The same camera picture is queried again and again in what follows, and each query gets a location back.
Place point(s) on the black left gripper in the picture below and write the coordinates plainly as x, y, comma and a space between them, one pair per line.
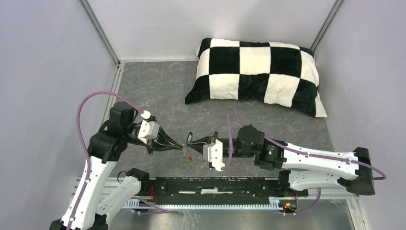
163, 135

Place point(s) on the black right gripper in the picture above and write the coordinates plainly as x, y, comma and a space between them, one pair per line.
198, 145

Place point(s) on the black key tag white label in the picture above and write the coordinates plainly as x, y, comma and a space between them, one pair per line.
189, 137

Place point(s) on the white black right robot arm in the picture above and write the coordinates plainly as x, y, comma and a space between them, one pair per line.
300, 168

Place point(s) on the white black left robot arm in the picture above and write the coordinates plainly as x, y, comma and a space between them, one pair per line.
125, 126

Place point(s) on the black and white checkered pillow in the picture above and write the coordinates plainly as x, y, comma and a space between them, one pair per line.
268, 72

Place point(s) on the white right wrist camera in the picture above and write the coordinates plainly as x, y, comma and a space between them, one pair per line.
213, 154

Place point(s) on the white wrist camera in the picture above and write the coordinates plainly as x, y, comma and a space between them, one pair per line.
149, 127
213, 154

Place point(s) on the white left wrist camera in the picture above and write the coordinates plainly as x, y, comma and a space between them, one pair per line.
149, 127

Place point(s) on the black mounting base rail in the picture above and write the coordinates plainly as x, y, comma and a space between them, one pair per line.
216, 190

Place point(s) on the white toothed cable duct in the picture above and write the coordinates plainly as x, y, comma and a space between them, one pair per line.
273, 204

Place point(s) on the aluminium frame post left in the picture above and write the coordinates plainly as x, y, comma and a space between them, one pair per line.
99, 31

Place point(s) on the aluminium frame post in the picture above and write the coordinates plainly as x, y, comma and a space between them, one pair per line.
99, 31
326, 24

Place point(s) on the aluminium frame post right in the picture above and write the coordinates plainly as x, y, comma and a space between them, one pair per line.
326, 24

